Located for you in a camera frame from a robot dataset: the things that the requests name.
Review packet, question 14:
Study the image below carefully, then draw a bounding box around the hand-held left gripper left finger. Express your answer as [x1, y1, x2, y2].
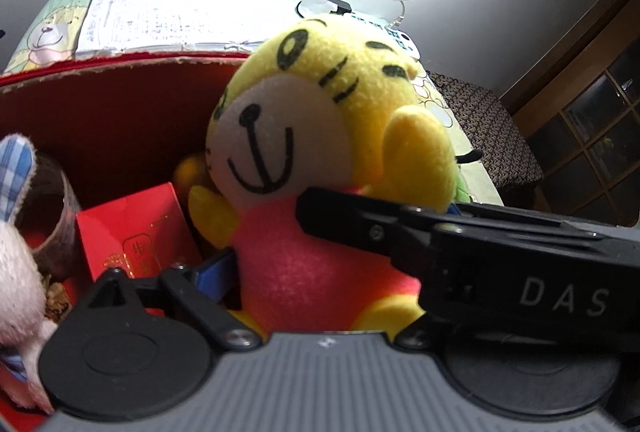
[92, 248, 262, 354]

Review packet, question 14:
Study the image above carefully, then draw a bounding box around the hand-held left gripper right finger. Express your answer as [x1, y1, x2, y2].
[395, 317, 443, 354]

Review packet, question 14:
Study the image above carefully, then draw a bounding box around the yellow tiger plush toy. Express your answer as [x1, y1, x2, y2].
[174, 12, 485, 333]

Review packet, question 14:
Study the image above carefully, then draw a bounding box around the red cardboard box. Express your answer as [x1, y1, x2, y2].
[0, 51, 256, 432]

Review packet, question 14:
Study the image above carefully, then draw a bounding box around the pink plush toy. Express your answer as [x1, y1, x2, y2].
[0, 132, 61, 415]

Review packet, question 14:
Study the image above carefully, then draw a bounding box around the dark patterned cloth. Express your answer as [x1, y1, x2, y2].
[430, 71, 545, 203]

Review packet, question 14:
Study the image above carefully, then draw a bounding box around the red envelope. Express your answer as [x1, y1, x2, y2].
[76, 182, 203, 318]

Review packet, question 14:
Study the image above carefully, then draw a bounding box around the brown speckled object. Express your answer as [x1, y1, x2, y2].
[44, 279, 77, 324]

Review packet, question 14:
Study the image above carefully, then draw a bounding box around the white power strip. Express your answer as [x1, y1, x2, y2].
[350, 11, 426, 60]

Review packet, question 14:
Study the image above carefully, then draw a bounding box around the wooden glass-pane door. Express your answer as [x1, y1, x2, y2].
[500, 0, 640, 229]

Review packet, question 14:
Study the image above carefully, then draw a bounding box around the white paper notebook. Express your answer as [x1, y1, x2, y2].
[75, 0, 266, 59]

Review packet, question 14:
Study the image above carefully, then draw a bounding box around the cartoon printed bed sheet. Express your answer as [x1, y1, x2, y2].
[2, 0, 505, 208]

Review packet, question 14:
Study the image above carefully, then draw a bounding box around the black cable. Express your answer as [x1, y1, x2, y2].
[294, 0, 326, 19]

